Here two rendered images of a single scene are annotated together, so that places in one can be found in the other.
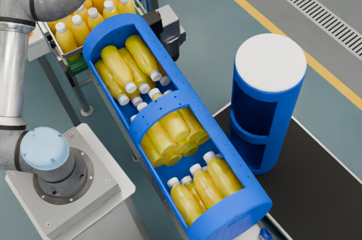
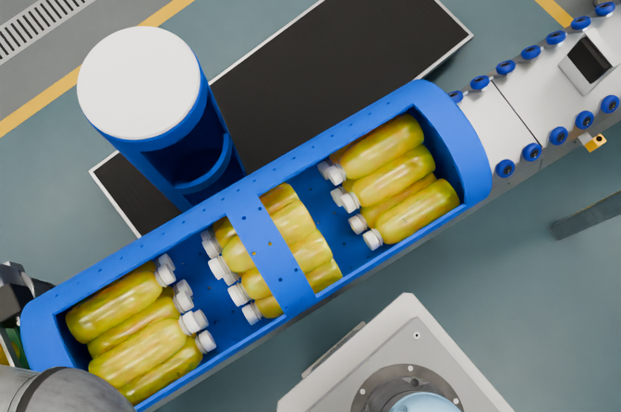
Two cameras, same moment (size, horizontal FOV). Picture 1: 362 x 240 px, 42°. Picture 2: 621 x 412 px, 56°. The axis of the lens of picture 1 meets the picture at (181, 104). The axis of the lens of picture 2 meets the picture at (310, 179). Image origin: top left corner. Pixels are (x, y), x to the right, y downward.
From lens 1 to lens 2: 80 cm
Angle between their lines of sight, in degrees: 34
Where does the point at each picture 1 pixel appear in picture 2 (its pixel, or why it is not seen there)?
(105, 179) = (410, 339)
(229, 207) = (454, 126)
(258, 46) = (103, 98)
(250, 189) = (415, 98)
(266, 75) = (166, 89)
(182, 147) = not seen: hidden behind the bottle
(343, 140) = not seen: hidden behind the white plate
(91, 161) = (378, 370)
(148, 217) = (299, 346)
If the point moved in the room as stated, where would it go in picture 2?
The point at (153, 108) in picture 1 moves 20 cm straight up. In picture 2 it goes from (268, 257) to (256, 236)
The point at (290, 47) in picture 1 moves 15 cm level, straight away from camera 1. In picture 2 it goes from (112, 47) to (52, 30)
